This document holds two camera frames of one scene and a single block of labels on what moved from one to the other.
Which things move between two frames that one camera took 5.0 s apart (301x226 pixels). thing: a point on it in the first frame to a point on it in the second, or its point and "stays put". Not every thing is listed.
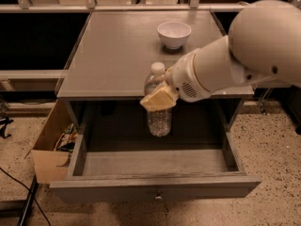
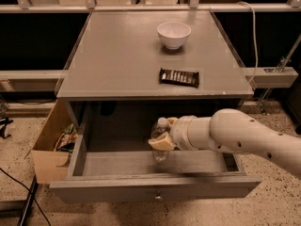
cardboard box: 50,166 stays put
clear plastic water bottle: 159,121 to 161,156
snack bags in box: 68,139 stays put
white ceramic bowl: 174,35 stays put
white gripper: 185,76 to 180,133
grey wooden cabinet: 102,85 stays put
